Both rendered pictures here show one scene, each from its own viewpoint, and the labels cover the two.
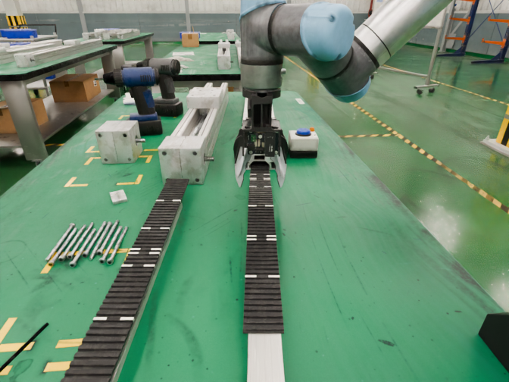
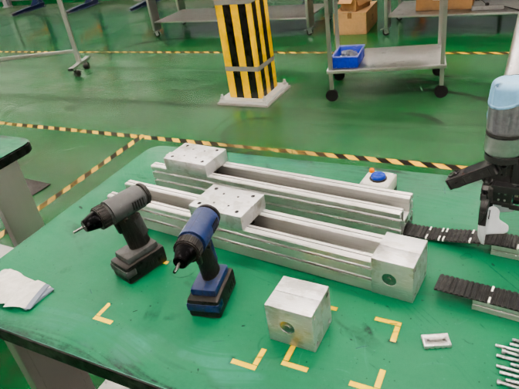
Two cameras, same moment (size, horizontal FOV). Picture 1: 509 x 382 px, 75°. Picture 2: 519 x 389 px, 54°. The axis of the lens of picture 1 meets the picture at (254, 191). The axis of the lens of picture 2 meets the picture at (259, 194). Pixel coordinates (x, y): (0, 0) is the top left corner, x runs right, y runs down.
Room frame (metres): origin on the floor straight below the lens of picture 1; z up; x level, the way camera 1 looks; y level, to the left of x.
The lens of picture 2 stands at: (0.51, 1.01, 1.56)
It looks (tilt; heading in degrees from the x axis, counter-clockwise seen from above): 31 degrees down; 306
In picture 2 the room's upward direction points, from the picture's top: 9 degrees counter-clockwise
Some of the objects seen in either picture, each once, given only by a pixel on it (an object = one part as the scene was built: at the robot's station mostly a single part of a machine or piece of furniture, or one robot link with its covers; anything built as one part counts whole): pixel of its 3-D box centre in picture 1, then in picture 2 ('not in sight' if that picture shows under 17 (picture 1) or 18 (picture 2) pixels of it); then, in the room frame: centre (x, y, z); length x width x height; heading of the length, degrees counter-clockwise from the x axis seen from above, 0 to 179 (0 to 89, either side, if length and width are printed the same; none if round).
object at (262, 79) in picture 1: (263, 76); (504, 142); (0.63, -0.02, 1.05); 0.08 x 0.08 x 0.05
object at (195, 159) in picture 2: not in sight; (196, 163); (1.47, -0.01, 0.87); 0.16 x 0.11 x 0.07; 0
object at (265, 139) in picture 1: (260, 121); (503, 177); (0.62, -0.01, 0.97); 0.09 x 0.08 x 0.12; 0
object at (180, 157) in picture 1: (188, 159); (401, 262); (0.78, 0.16, 0.83); 0.12 x 0.09 x 0.10; 90
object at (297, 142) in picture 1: (299, 143); (377, 188); (0.94, -0.14, 0.81); 0.10 x 0.08 x 0.06; 90
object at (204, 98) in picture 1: (206, 101); (228, 211); (1.22, 0.18, 0.87); 0.16 x 0.11 x 0.07; 0
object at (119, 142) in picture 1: (124, 141); (301, 309); (0.92, 0.37, 0.83); 0.11 x 0.10 x 0.10; 94
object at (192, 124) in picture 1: (207, 114); (231, 226); (1.22, 0.18, 0.82); 0.80 x 0.10 x 0.09; 0
